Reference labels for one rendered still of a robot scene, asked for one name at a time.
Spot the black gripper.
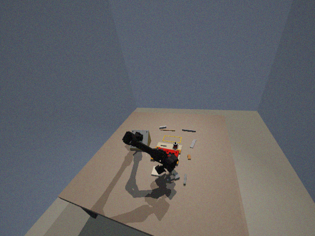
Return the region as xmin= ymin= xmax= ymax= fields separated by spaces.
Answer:
xmin=155 ymin=154 xmax=179 ymax=175

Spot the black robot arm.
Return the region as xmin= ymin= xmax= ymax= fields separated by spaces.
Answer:
xmin=122 ymin=132 xmax=177 ymax=173

